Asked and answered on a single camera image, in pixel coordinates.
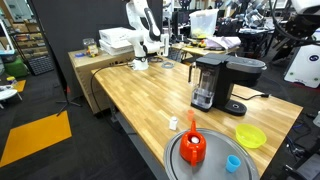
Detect green storage bin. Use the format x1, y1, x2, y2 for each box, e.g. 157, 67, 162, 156
3, 56, 29, 79

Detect clear jar colourful contents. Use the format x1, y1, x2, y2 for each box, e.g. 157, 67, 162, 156
82, 37, 100, 58

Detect coffee maker lid grey handle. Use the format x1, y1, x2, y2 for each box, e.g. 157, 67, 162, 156
218, 54, 268, 74

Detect black tripod stand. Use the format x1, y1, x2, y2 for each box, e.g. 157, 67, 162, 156
54, 84, 83, 118

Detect small white round table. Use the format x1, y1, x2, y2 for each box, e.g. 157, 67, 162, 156
0, 84, 24, 109

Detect black plastic crate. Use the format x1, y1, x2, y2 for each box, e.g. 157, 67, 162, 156
28, 54, 56, 76

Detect round grey tray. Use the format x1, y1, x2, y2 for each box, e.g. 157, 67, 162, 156
163, 128, 261, 180

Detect orange teapot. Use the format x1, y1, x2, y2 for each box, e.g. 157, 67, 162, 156
179, 119, 208, 167

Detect clear water tank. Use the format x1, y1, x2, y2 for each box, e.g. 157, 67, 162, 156
190, 63, 218, 112

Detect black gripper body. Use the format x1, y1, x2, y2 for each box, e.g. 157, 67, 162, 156
283, 12, 320, 44

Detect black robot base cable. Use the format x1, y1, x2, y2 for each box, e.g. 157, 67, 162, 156
89, 62, 134, 118

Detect grey coiled cable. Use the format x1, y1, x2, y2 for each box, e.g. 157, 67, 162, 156
161, 61, 176, 70

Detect small white shaker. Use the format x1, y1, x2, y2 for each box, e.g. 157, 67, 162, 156
168, 116, 179, 131

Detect pale pink cloth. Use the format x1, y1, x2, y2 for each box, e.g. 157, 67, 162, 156
203, 35, 242, 52

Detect black power cord with plug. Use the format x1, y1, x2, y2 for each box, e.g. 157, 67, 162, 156
231, 92, 271, 101

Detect white board blue logo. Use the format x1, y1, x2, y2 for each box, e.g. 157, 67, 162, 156
283, 26, 320, 89

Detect black coffee maker body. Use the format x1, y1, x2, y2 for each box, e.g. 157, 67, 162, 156
188, 53, 264, 117

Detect wooden work desk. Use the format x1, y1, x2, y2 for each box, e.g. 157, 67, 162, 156
171, 42, 241, 65

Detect small orange floor mat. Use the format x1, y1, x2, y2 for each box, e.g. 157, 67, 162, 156
13, 79, 27, 94

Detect metal storage shelf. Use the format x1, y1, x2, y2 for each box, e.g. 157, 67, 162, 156
8, 19, 49, 60

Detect lime green plastic bowl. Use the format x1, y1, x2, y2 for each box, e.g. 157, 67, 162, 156
234, 123, 268, 149

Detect large orange floor mat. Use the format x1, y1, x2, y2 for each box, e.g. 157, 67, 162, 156
0, 110, 73, 168

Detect small blue cup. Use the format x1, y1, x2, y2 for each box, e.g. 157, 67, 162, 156
225, 154, 242, 174

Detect clear plastic bin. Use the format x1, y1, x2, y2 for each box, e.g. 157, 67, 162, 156
188, 8, 220, 39

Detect black fabric backdrop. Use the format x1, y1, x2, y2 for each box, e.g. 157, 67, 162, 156
29, 0, 164, 99

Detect grey table frame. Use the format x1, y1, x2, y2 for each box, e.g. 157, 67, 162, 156
106, 98, 168, 180

